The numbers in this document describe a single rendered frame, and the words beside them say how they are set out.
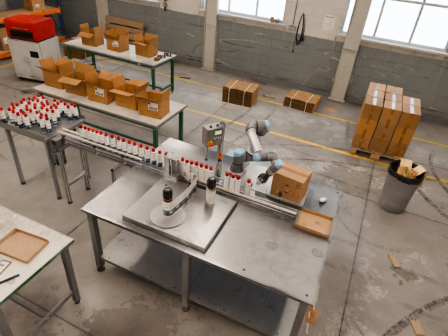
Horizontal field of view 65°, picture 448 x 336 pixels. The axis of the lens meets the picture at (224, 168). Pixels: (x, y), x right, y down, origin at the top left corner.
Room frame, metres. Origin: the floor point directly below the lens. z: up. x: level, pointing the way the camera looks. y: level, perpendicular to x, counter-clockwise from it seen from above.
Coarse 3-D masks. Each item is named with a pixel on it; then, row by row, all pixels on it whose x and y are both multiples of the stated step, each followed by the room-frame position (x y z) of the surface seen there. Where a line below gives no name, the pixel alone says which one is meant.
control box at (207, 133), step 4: (208, 124) 2.93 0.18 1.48; (212, 124) 2.94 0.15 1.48; (216, 124) 2.94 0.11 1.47; (204, 128) 2.87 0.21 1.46; (208, 128) 2.85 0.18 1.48; (212, 128) 2.86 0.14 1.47; (216, 128) 2.88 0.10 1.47; (220, 128) 2.89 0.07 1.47; (204, 132) 2.86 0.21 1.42; (208, 132) 2.82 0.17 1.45; (212, 132) 2.85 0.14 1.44; (204, 136) 2.86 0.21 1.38; (208, 136) 2.82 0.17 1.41; (212, 136) 2.85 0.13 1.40; (216, 136) 2.87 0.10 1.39; (204, 140) 2.86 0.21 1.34; (208, 140) 2.83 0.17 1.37; (212, 140) 2.85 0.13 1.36; (216, 140) 2.87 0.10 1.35; (220, 140) 2.90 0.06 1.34; (204, 144) 2.85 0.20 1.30; (208, 144) 2.83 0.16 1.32; (216, 144) 2.88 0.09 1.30
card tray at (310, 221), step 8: (304, 208) 2.59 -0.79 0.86; (304, 216) 2.51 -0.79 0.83; (312, 216) 2.52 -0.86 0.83; (320, 216) 2.53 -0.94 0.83; (328, 216) 2.51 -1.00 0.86; (296, 224) 2.36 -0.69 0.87; (304, 224) 2.40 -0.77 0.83; (312, 224) 2.41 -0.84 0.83; (320, 224) 2.42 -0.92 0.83; (328, 224) 2.43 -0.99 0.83; (312, 232) 2.30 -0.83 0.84; (320, 232) 2.28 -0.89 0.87; (328, 232) 2.33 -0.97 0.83
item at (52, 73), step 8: (40, 64) 5.05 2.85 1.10; (48, 64) 5.17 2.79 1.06; (56, 64) 5.29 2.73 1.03; (64, 64) 5.02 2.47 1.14; (72, 64) 5.16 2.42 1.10; (48, 72) 5.00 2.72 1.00; (56, 72) 4.88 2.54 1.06; (64, 72) 5.01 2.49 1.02; (48, 80) 5.01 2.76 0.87; (56, 80) 4.96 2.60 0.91; (64, 88) 4.96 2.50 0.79
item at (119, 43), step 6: (108, 30) 7.15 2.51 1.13; (120, 30) 7.27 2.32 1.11; (126, 30) 7.22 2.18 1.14; (108, 36) 6.98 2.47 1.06; (114, 36) 7.27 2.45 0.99; (120, 36) 6.94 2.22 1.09; (126, 36) 7.09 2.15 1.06; (108, 42) 7.03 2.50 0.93; (114, 42) 6.96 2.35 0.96; (120, 42) 6.93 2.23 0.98; (126, 42) 7.08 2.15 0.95; (108, 48) 7.04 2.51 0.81; (114, 48) 6.97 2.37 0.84; (120, 48) 6.92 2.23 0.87; (126, 48) 7.07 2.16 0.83
